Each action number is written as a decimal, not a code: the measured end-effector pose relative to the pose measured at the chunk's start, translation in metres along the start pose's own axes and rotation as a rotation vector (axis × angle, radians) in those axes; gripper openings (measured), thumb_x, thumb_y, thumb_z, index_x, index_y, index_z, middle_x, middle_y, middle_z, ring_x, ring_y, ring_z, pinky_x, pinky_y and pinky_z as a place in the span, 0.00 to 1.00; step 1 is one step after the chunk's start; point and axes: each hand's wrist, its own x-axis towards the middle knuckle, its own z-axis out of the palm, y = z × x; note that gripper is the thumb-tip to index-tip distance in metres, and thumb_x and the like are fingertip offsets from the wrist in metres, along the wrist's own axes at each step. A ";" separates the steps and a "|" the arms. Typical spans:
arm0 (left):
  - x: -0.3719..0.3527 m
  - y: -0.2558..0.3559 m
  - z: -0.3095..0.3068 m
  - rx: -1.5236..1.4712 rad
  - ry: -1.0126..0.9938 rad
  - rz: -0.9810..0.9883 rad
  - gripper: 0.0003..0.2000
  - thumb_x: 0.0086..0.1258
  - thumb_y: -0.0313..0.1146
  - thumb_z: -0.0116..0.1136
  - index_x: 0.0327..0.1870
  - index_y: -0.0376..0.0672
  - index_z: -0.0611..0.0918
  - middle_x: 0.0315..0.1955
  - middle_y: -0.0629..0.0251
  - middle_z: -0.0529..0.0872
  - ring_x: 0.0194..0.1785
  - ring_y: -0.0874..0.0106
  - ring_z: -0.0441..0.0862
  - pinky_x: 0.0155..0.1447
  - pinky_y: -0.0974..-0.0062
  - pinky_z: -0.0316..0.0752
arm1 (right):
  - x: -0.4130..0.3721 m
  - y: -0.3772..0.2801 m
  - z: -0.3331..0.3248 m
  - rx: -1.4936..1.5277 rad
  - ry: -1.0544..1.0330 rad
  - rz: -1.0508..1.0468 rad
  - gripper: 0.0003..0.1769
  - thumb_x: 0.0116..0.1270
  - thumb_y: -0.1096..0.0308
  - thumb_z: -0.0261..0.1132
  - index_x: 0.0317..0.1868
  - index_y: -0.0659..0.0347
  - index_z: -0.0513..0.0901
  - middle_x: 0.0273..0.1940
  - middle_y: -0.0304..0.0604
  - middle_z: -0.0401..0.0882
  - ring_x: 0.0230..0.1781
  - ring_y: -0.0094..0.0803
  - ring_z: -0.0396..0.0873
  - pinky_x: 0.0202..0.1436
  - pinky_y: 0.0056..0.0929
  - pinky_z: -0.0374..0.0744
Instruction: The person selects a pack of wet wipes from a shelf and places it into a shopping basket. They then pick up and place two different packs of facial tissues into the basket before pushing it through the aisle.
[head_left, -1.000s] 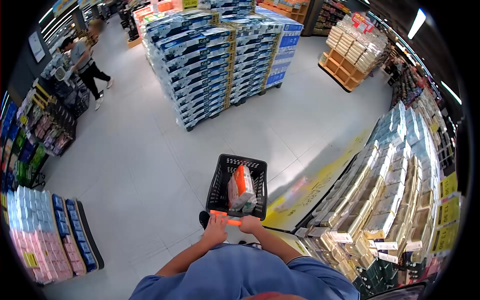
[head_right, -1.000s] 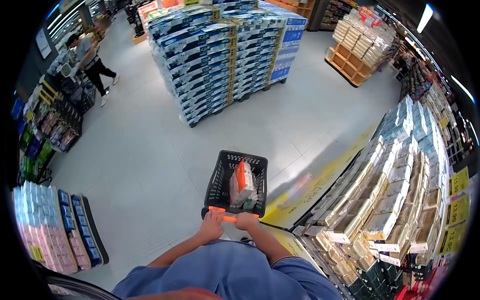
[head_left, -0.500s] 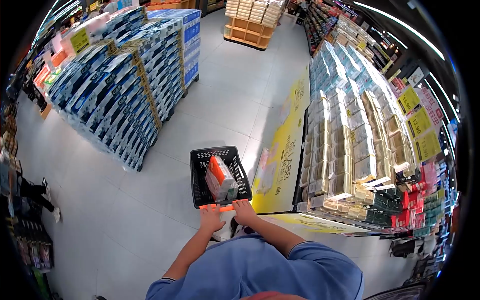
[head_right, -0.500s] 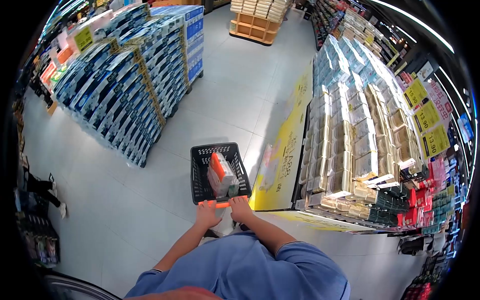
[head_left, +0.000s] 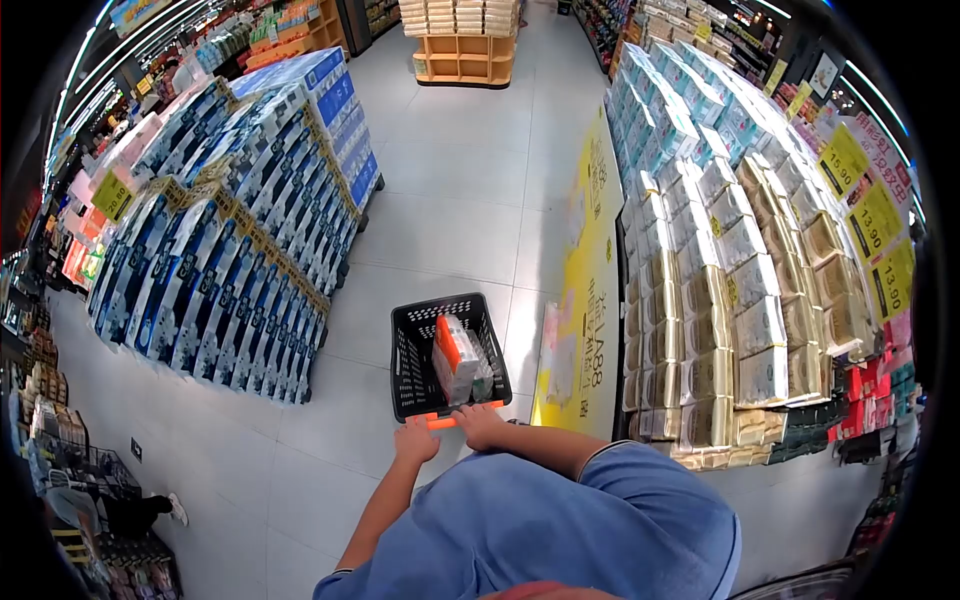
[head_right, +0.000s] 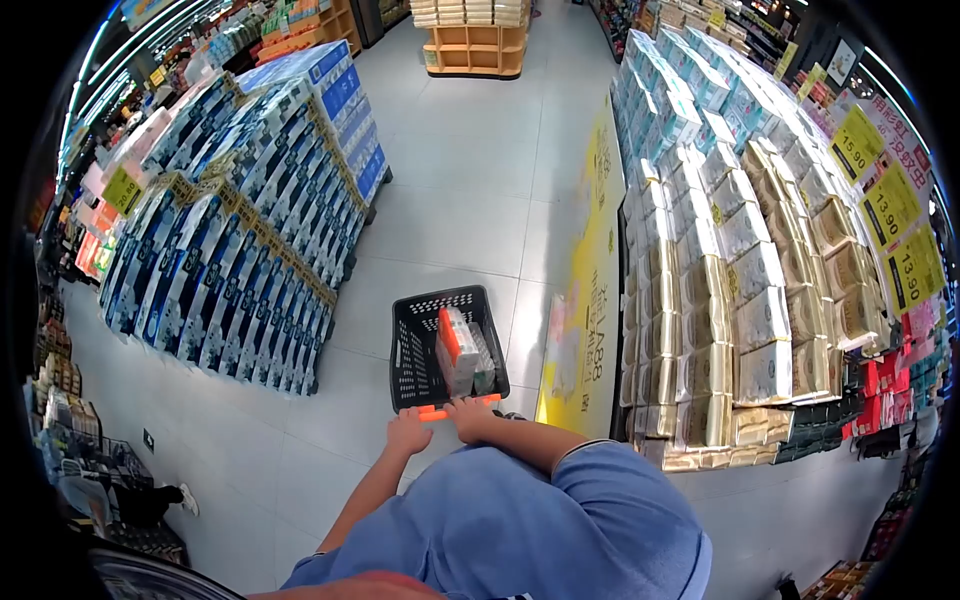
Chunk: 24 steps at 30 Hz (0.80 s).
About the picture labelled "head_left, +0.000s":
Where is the person's right hand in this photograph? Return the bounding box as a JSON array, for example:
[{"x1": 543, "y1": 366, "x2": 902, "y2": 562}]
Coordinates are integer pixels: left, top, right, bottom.
[{"x1": 451, "y1": 403, "x2": 513, "y2": 453}]

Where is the person's left hand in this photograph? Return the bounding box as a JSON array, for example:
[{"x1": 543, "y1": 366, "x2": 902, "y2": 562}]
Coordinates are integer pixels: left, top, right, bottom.
[{"x1": 393, "y1": 416, "x2": 442, "y2": 467}]

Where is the black basket with orange handle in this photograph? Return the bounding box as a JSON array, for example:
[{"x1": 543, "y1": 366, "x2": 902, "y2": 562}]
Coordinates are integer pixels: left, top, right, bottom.
[{"x1": 390, "y1": 292, "x2": 514, "y2": 431}]

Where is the clear wrapped packet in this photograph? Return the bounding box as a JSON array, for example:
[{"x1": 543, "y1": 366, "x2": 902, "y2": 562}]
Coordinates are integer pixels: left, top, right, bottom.
[{"x1": 468, "y1": 330, "x2": 496, "y2": 402}]

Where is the orange and white packet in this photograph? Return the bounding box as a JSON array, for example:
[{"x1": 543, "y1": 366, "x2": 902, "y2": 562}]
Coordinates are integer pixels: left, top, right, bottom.
[{"x1": 432, "y1": 313, "x2": 482, "y2": 407}]

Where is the person's body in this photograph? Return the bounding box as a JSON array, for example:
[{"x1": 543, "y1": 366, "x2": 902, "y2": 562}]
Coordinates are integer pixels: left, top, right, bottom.
[{"x1": 313, "y1": 440, "x2": 744, "y2": 600}]

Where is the yellow poster panel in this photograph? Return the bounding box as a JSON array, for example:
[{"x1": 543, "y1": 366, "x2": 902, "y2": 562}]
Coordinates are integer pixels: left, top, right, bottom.
[{"x1": 529, "y1": 105, "x2": 626, "y2": 443}]

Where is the stack of blue tissue packs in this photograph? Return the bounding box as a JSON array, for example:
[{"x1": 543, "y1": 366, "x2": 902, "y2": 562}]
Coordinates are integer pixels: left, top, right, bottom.
[{"x1": 85, "y1": 46, "x2": 386, "y2": 407}]

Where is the stack of pale tissue packs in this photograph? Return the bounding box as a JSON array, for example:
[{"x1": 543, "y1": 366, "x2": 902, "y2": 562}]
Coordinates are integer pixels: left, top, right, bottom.
[{"x1": 603, "y1": 40, "x2": 880, "y2": 471}]

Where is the wooden display stand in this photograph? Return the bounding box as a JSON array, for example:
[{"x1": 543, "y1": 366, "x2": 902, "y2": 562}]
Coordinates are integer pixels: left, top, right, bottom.
[{"x1": 397, "y1": 0, "x2": 523, "y2": 90}]

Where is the yellow price sign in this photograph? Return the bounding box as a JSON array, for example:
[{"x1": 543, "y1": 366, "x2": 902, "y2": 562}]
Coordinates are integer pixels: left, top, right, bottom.
[
  {"x1": 90, "y1": 170, "x2": 137, "y2": 224},
  {"x1": 844, "y1": 180, "x2": 906, "y2": 264},
  {"x1": 816, "y1": 123, "x2": 872, "y2": 201},
  {"x1": 864, "y1": 238, "x2": 918, "y2": 325}
]

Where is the full shop shelf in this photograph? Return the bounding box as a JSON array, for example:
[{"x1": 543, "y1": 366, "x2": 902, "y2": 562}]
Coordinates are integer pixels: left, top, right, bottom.
[
  {"x1": 0, "y1": 0, "x2": 354, "y2": 301},
  {"x1": 765, "y1": 45, "x2": 925, "y2": 556}
]

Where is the black wire rack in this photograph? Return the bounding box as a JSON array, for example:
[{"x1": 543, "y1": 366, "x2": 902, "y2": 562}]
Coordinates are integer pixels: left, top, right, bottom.
[{"x1": 26, "y1": 420, "x2": 184, "y2": 600}]

